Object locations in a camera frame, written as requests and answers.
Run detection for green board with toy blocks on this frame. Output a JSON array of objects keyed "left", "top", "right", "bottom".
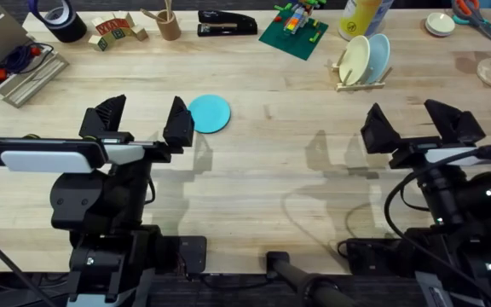
[{"left": 257, "top": 0, "right": 330, "bottom": 62}]

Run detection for small wooden peg rack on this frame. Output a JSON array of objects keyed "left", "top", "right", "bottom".
[{"left": 325, "top": 47, "right": 394, "bottom": 93}]

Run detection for heap of wooden letter blocks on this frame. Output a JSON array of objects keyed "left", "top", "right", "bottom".
[{"left": 87, "top": 10, "right": 150, "bottom": 53}]

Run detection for yellow and white canister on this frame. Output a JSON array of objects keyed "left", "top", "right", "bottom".
[{"left": 338, "top": 0, "right": 395, "bottom": 43}]

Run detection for open box with cables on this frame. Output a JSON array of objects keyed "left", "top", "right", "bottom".
[{"left": 0, "top": 0, "right": 71, "bottom": 109}]

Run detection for cream round plate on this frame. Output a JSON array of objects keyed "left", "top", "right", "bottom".
[{"left": 338, "top": 34, "right": 372, "bottom": 87}]

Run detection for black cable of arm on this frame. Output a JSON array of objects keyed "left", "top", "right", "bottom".
[
  {"left": 0, "top": 216, "right": 57, "bottom": 307},
  {"left": 383, "top": 147, "right": 491, "bottom": 307}
]

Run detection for black stapler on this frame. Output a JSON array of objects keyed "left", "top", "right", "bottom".
[{"left": 196, "top": 9, "right": 259, "bottom": 38}]

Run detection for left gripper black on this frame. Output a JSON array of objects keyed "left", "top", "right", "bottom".
[{"left": 50, "top": 94, "right": 196, "bottom": 233}]

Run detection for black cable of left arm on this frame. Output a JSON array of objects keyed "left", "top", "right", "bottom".
[{"left": 0, "top": 216, "right": 57, "bottom": 307}]

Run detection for stack of small cream plates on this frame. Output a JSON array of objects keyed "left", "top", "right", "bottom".
[{"left": 424, "top": 11, "right": 457, "bottom": 38}]

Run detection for teal round plate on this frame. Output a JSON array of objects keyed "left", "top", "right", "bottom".
[{"left": 187, "top": 94, "right": 233, "bottom": 135}]

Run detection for black tape roll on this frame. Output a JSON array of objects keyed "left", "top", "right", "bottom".
[{"left": 26, "top": 0, "right": 89, "bottom": 44}]

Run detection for black pole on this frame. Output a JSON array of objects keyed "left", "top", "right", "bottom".
[{"left": 265, "top": 251, "right": 360, "bottom": 307}]

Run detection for light blue round plate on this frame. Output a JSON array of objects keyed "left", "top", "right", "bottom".
[{"left": 362, "top": 32, "right": 392, "bottom": 84}]

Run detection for orange and grey scissors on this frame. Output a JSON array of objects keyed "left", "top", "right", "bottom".
[{"left": 449, "top": 0, "right": 491, "bottom": 51}]

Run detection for brown cup with wooden sticks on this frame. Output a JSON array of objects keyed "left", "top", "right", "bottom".
[{"left": 139, "top": 0, "right": 183, "bottom": 43}]

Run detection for left wrist black flat plate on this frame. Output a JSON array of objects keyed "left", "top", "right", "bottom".
[{"left": 0, "top": 136, "right": 107, "bottom": 174}]

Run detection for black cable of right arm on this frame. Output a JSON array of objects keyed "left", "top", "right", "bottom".
[{"left": 383, "top": 147, "right": 491, "bottom": 307}]

